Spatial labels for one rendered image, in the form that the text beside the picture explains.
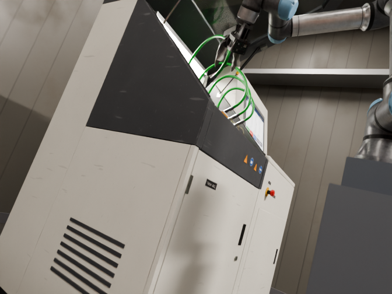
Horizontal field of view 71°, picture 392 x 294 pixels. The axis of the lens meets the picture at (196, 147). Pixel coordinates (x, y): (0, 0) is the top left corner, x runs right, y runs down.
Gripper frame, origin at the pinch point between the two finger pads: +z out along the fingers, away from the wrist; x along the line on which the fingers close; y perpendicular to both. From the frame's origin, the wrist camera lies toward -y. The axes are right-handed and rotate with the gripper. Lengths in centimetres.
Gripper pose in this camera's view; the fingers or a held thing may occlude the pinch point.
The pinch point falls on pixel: (223, 66)
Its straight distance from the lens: 124.6
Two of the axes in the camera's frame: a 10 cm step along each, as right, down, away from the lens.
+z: -3.3, 7.7, 5.5
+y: 2.1, 6.3, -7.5
